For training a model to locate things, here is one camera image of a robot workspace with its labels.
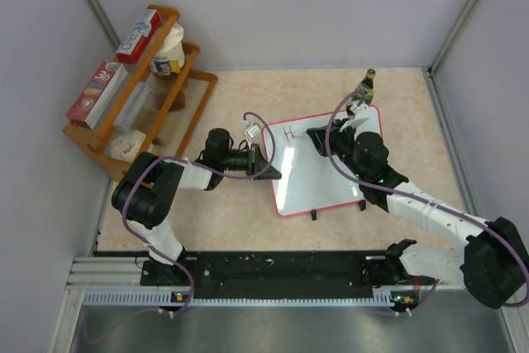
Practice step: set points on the white paper flour bag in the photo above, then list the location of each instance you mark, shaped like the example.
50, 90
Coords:
170, 57

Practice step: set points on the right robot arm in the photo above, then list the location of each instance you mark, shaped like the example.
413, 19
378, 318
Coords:
488, 258

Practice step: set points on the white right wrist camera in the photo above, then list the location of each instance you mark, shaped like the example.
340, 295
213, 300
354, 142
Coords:
358, 113

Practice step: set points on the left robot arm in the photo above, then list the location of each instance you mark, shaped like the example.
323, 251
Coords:
146, 193

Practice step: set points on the aluminium rail with black base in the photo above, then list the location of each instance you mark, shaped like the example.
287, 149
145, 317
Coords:
249, 279

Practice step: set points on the green glass bottle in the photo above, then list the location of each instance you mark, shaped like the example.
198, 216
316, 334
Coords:
365, 89

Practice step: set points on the pink framed whiteboard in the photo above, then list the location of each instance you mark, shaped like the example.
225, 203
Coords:
309, 181

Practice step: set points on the red white lower box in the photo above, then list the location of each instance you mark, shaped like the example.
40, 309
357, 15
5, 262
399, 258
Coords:
97, 94

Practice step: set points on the white crumpled bag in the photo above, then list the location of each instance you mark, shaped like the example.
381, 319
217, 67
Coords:
127, 146

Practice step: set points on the red white box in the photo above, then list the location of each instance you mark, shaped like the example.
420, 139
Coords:
97, 94
138, 37

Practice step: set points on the red white upper box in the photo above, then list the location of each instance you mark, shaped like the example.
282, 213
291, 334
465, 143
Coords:
138, 37

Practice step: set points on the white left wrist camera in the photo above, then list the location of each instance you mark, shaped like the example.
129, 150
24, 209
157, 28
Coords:
252, 131

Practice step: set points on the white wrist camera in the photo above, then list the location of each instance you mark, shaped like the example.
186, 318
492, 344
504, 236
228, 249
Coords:
358, 113
252, 131

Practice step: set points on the orange wooden shelf rack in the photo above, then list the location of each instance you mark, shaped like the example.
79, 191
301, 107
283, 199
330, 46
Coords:
121, 112

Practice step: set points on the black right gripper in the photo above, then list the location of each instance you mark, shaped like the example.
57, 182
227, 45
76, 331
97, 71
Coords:
335, 135

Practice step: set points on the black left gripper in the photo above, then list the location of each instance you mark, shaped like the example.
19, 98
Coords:
255, 159

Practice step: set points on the brown wrapped package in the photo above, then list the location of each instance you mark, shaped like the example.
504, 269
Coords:
179, 102

